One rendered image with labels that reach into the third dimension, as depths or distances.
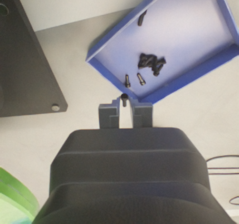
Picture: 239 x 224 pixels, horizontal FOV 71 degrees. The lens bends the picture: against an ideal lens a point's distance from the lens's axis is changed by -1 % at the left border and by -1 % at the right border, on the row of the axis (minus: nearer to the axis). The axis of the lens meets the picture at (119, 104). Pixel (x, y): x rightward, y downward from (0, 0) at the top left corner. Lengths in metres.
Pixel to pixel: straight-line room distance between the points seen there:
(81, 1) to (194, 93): 0.18
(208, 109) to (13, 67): 0.27
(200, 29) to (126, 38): 0.08
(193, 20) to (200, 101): 0.12
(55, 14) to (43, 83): 0.08
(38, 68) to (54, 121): 0.11
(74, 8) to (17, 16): 0.05
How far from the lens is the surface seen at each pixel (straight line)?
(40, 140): 0.35
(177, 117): 0.28
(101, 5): 0.18
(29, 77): 0.23
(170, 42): 0.20
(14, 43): 0.21
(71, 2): 0.19
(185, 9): 0.19
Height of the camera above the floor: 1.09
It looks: 46 degrees down
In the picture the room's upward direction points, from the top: 180 degrees clockwise
